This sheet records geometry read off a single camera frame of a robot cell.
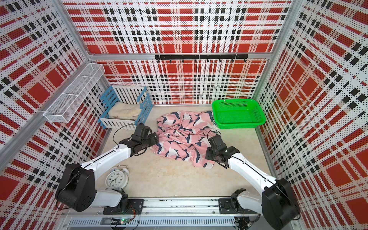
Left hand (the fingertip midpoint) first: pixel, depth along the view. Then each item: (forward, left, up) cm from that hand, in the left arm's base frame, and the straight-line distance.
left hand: (156, 138), depth 90 cm
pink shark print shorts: (+6, -18, -6) cm, 20 cm away
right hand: (-10, -34, -2) cm, 36 cm away
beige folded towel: (+28, +30, -4) cm, 41 cm away
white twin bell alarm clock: (-23, +20, -5) cm, 31 cm away
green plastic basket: (+30, -60, -11) cm, 68 cm away
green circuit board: (-43, +14, -9) cm, 46 cm away
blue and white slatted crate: (+38, +21, +3) cm, 44 cm away
